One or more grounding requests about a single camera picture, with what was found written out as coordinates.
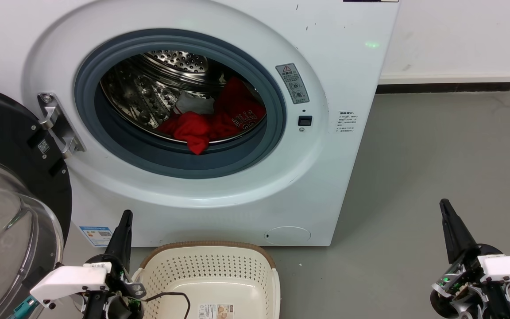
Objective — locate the round filter cover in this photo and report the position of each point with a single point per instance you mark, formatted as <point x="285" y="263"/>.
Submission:
<point x="287" y="235"/>

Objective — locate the grey rubber door seal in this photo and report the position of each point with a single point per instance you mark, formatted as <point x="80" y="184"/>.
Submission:
<point x="171" y="165"/>

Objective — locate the white garment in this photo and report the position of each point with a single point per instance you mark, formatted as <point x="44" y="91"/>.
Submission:
<point x="195" y="104"/>

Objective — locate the plain red garment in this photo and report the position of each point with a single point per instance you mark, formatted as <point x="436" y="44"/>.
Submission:
<point x="191" y="128"/>

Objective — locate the cream perforated laundry basket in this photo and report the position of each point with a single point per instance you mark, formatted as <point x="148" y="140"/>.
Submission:
<point x="210" y="274"/>

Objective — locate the black glossy display panel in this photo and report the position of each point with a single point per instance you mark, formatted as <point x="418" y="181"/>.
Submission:
<point x="370" y="1"/>

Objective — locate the red Bulls jersey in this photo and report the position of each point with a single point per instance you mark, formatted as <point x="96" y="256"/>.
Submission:
<point x="237" y="110"/>

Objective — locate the printed product label sticker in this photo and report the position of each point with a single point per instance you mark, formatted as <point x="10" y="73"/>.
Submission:
<point x="215" y="311"/>

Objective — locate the grey warning sticker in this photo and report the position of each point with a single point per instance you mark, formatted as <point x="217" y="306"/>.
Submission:
<point x="292" y="84"/>

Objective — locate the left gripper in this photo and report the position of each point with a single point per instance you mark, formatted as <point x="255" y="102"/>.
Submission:
<point x="115" y="305"/>

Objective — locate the blue energy label sticker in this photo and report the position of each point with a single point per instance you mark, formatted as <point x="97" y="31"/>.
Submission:
<point x="96" y="236"/>

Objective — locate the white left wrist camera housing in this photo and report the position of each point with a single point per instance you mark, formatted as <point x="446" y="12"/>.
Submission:
<point x="69" y="280"/>

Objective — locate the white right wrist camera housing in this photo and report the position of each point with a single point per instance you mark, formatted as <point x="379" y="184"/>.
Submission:
<point x="509" y="268"/>

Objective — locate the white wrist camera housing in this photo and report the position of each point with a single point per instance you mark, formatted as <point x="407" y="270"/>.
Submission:
<point x="69" y="280"/>
<point x="509" y="268"/>

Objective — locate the silver washer door hinge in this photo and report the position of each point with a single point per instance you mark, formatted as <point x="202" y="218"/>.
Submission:
<point x="58" y="124"/>

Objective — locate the stainless steel washing machine drum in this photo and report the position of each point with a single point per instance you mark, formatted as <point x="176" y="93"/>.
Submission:
<point x="140" y="93"/>

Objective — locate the black door latch socket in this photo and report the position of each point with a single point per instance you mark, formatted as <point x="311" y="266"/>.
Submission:
<point x="305" y="120"/>

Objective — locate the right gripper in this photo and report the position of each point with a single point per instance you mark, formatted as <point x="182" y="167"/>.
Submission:
<point x="467" y="292"/>

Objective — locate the white front-load washing machine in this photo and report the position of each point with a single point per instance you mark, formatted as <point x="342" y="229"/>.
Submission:
<point x="326" y="186"/>

